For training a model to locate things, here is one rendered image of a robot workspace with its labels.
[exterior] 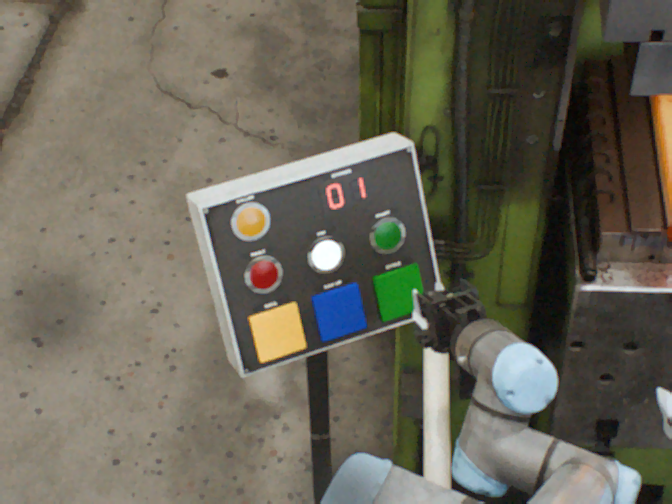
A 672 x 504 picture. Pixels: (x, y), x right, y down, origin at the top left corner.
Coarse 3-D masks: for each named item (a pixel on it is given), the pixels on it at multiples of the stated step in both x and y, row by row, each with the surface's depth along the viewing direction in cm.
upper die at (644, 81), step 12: (660, 36) 190; (624, 48) 202; (636, 48) 192; (648, 48) 190; (660, 48) 190; (636, 60) 192; (648, 60) 191; (660, 60) 191; (636, 72) 193; (648, 72) 193; (660, 72) 193; (636, 84) 195; (648, 84) 195; (660, 84) 195
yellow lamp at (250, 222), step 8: (248, 208) 196; (256, 208) 196; (240, 216) 196; (248, 216) 196; (256, 216) 196; (264, 216) 197; (240, 224) 196; (248, 224) 196; (256, 224) 197; (264, 224) 197; (240, 232) 196; (248, 232) 197; (256, 232) 197
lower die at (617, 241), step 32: (608, 64) 245; (608, 96) 239; (640, 96) 237; (608, 128) 234; (640, 128) 232; (640, 160) 227; (640, 192) 222; (608, 224) 219; (640, 224) 218; (608, 256) 222; (640, 256) 222
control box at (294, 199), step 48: (384, 144) 203; (240, 192) 196; (288, 192) 197; (336, 192) 199; (384, 192) 202; (240, 240) 197; (288, 240) 199; (336, 240) 202; (240, 288) 199; (288, 288) 201; (240, 336) 201
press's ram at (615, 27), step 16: (608, 0) 186; (624, 0) 184; (640, 0) 184; (656, 0) 184; (608, 16) 186; (624, 16) 186; (640, 16) 186; (656, 16) 186; (608, 32) 188; (624, 32) 188; (640, 32) 188
